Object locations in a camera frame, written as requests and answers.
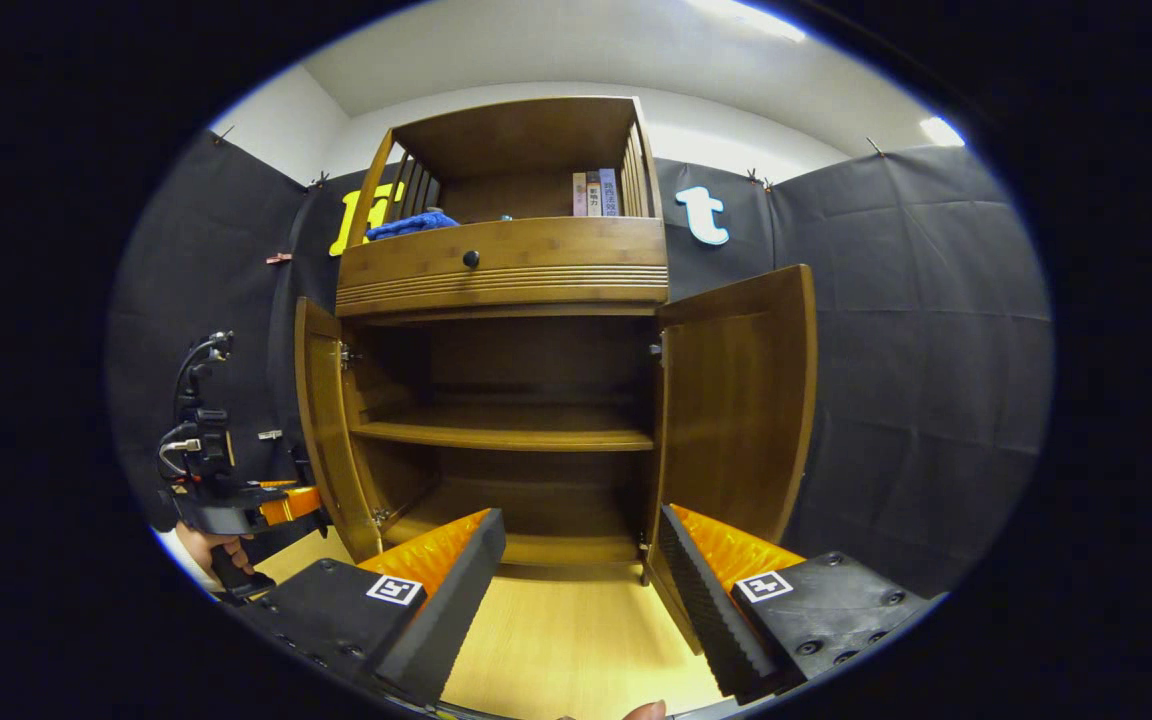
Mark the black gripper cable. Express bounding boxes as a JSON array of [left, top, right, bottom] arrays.
[[172, 330, 237, 422]]

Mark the small ceiling light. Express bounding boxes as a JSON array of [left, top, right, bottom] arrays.
[[919, 115, 968, 150]]

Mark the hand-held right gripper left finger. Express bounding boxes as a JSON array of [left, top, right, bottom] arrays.
[[231, 507, 507, 709]]

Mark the wooden shoe cabinet door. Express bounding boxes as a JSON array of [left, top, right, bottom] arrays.
[[646, 264, 819, 657], [294, 297, 385, 565]]

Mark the black backdrop cloth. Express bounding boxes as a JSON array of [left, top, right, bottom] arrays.
[[104, 128, 1056, 600]]

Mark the blue towel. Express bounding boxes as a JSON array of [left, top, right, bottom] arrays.
[[366, 210, 461, 243]]

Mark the wooden inner shelf board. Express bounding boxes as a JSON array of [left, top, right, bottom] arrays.
[[350, 404, 656, 454]]

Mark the wooden double-door shoe cabinet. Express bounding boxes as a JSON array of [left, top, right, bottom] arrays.
[[294, 96, 819, 657]]

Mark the wooden drawer with black knob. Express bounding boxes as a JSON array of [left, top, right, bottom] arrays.
[[336, 216, 671, 320]]

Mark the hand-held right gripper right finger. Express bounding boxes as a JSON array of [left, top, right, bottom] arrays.
[[658, 503, 937, 706]]

